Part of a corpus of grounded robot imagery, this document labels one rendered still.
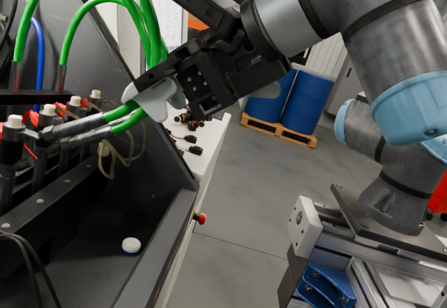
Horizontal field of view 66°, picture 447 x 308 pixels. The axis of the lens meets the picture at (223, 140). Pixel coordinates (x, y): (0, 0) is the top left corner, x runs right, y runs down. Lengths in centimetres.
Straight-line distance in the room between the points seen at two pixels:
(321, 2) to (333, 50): 690
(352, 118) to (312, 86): 441
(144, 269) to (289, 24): 42
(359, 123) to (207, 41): 57
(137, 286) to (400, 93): 43
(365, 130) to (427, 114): 58
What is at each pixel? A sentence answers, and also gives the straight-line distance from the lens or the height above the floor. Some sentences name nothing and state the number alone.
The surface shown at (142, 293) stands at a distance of 55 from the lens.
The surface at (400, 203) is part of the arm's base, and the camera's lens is 86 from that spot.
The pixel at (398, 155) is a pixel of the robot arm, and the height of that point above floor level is 119.
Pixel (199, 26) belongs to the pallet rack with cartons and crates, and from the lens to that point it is 564.
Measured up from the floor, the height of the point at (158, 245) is 95.
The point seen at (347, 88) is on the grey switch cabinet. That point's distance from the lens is 707.
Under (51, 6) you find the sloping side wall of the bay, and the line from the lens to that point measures 88.
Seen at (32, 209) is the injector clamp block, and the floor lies 98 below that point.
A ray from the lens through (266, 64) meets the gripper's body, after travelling 36.
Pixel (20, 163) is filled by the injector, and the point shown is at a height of 107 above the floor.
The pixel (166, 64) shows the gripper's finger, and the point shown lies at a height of 128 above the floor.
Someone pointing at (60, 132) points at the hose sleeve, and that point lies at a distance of 52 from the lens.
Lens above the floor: 134
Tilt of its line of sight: 18 degrees down
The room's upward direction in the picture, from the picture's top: 19 degrees clockwise
